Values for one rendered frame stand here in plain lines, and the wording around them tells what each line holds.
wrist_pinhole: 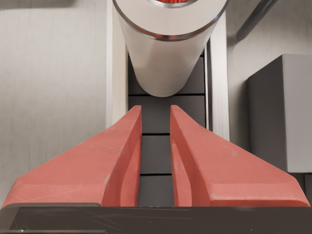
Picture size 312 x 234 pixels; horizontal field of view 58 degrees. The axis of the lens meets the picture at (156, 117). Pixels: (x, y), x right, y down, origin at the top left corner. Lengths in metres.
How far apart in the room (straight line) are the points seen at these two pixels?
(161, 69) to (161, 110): 0.11
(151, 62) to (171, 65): 0.01
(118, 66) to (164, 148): 0.09
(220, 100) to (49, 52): 0.23
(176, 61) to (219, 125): 0.06
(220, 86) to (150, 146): 0.10
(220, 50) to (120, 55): 0.09
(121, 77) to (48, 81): 0.13
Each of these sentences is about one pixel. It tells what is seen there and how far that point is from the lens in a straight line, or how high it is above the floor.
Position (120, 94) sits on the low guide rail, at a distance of 0.24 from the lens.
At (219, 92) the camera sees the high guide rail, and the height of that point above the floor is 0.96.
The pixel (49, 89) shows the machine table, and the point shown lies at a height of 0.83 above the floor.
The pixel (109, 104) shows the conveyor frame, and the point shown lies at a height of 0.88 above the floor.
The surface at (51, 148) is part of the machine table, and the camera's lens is 0.34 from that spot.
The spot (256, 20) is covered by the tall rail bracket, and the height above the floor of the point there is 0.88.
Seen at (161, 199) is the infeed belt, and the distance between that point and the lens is 0.28.
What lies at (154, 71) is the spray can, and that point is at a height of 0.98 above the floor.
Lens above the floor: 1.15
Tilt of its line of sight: 85 degrees down
